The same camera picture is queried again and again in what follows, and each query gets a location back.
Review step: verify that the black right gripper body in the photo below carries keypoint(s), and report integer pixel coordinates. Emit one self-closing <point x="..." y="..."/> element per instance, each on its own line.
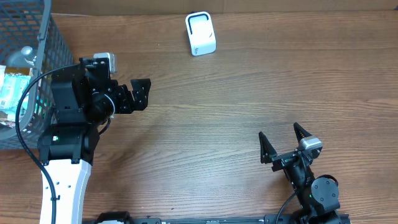
<point x="283" y="160"/>

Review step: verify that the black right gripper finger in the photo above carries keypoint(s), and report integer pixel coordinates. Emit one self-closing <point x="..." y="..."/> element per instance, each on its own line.
<point x="267" y="150"/>
<point x="301" y="133"/>

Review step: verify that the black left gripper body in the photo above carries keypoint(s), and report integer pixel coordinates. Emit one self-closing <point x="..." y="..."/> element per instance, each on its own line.
<point x="123" y="99"/>

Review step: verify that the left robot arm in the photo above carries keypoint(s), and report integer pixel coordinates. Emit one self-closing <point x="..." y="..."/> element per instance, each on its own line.
<point x="66" y="148"/>

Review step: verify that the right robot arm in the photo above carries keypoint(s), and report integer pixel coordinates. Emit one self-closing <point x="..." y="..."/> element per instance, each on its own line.
<point x="315" y="199"/>

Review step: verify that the white barcode scanner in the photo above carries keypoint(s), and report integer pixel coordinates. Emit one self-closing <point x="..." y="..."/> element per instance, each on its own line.
<point x="201" y="33"/>

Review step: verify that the clear plastic bottle grey cap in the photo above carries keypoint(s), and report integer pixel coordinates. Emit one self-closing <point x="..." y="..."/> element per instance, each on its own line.
<point x="23" y="58"/>

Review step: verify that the dark grey plastic basket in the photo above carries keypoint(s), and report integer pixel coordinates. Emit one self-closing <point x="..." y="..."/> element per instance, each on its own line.
<point x="30" y="23"/>

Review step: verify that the mint green wipes pack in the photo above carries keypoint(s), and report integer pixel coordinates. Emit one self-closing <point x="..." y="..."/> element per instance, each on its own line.
<point x="12" y="90"/>

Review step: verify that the brown patterned snack bag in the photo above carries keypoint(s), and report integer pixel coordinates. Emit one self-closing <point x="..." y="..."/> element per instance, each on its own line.
<point x="8" y="118"/>

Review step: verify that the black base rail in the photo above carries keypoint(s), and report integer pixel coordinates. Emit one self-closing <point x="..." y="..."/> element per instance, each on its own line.
<point x="124" y="217"/>

